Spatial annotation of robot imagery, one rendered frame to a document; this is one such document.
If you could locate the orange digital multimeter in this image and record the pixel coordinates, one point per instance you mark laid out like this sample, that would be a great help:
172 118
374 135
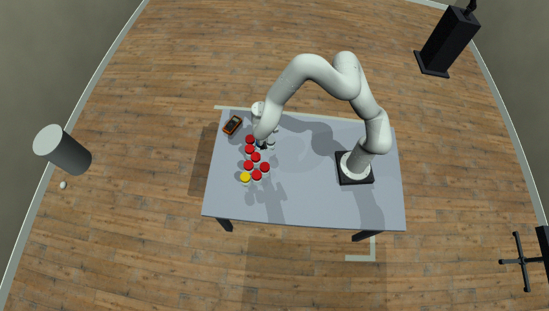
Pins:
232 125

